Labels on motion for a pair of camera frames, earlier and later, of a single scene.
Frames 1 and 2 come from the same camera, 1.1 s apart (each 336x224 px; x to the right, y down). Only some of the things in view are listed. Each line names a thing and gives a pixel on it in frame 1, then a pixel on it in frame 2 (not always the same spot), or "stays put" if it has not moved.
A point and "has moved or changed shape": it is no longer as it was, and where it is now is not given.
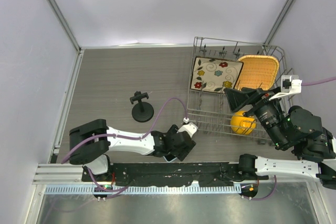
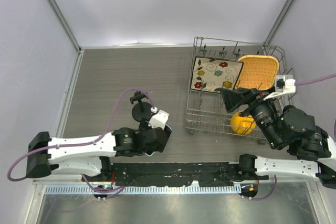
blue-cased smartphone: x=169 y=157 has moved or changed shape
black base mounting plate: x=203 y=174 stays put
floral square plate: x=214 y=75 stays put
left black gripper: x=180 y=153 to x=159 y=148
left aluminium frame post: x=57 y=11 stays put
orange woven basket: x=258 y=72 stays put
